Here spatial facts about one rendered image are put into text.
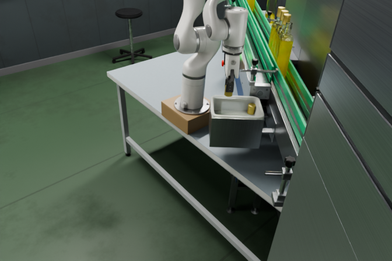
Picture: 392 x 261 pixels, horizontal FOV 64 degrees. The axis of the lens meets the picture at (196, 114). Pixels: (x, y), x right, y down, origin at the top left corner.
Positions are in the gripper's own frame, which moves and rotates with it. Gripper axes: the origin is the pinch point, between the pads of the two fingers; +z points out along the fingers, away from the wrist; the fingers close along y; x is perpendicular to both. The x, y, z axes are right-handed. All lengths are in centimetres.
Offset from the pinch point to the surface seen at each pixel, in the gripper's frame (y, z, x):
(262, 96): 9.9, 10.6, -17.1
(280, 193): -54, 6, -10
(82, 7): 281, 46, 155
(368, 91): -86, -45, -4
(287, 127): -20.7, 6.4, -20.6
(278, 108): -6.7, 6.4, -20.4
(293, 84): 8.1, 2.8, -29.8
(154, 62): 98, 34, 44
